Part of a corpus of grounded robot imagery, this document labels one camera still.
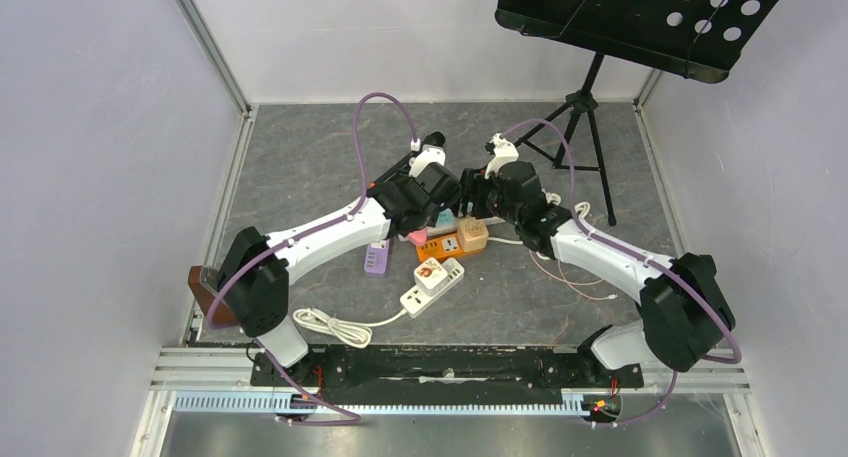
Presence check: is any tan cube socket adapter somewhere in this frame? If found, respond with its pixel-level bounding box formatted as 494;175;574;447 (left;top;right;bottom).
457;217;489;253

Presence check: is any white multicolour power strip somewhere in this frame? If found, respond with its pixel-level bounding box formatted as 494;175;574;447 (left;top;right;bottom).
397;205;508;242

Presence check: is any orange power strip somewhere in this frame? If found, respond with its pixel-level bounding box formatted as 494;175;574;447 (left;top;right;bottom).
416;233;465;262

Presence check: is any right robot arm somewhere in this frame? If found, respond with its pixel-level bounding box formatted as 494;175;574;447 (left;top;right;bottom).
459;161;741;385

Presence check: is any teal usb charger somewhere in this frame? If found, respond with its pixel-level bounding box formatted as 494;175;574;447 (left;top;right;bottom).
436;209;456;227

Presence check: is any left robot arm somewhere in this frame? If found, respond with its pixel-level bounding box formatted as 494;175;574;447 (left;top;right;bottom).
206;162;461;385

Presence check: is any black microphone orange end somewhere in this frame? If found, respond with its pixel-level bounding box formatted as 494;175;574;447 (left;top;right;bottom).
372;131;446;186

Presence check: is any thin pink usb cable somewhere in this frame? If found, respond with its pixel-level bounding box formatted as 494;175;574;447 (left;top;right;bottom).
526;248;621;303

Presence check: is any pink triangular socket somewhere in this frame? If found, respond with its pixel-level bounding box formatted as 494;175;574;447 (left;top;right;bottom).
407;229;428;246

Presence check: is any white cube socket adapter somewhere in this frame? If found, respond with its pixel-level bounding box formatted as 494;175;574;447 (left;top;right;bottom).
413;258;450;297

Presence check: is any purple power strip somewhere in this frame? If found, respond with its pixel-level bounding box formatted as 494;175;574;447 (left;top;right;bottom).
363;239;391;278

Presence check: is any white cord small strip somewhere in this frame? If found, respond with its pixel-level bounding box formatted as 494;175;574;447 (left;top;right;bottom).
292;308;407;349

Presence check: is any black music stand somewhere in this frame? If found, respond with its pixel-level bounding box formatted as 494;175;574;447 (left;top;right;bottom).
495;0;779;205

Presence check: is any left metronome brown base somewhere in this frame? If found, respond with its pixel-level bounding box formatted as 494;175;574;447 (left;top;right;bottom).
187;265;238;328

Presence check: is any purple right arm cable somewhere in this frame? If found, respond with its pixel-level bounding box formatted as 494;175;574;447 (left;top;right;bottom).
500;117;743;429

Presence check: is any white small power strip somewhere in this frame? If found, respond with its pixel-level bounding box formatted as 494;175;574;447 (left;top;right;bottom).
399;258;465;318

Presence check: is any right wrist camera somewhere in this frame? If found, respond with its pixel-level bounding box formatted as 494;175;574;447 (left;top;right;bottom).
484;133;519;179

